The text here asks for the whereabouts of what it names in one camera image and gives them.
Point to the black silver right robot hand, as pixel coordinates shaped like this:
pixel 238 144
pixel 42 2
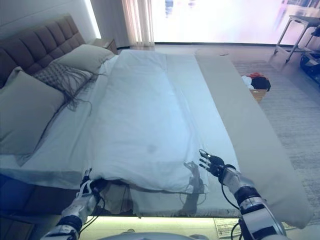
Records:
pixel 213 163

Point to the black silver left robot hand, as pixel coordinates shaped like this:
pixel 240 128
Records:
pixel 88 188

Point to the white duvet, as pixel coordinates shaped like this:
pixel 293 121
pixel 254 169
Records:
pixel 145 120

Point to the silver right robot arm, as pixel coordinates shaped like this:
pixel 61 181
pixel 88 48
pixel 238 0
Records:
pixel 252 202

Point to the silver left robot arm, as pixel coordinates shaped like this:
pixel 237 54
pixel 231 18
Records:
pixel 72 212

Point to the white bed sheet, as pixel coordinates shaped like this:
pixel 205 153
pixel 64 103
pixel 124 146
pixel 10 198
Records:
pixel 70 155

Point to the beige bed runner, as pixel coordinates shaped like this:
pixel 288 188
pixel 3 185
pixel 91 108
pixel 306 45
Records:
pixel 250 150

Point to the white fringed blanket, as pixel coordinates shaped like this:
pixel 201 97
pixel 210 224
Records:
pixel 162 205

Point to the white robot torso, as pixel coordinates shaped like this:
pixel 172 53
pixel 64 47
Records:
pixel 155 236

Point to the light wooden cabinet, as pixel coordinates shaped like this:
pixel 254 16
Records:
pixel 15 227

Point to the white garment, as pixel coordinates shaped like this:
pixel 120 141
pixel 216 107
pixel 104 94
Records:
pixel 247 82

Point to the grey area rug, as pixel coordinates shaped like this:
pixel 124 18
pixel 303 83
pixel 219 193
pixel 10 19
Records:
pixel 292 120

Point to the black garment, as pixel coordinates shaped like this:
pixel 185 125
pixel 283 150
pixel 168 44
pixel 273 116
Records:
pixel 261 83

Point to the large beige pillow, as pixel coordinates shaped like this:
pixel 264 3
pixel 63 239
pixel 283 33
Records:
pixel 27 112
pixel 85 56

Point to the red garment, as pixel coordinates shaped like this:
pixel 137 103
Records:
pixel 255 75

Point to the woven fringed cushion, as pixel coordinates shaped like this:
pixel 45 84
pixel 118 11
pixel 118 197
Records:
pixel 60 75

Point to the small wooden nightstand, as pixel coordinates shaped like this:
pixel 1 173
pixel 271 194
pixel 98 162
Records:
pixel 107 45

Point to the brown tufted headboard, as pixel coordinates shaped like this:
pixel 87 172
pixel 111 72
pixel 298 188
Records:
pixel 37 40

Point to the beige curtain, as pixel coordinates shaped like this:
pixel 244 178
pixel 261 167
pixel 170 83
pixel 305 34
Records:
pixel 137 22

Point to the dark bed frame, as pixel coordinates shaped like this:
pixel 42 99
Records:
pixel 50 197

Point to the metal frame cart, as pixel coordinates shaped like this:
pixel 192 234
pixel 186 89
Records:
pixel 295 22

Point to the wall light strip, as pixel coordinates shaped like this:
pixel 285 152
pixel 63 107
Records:
pixel 92 17

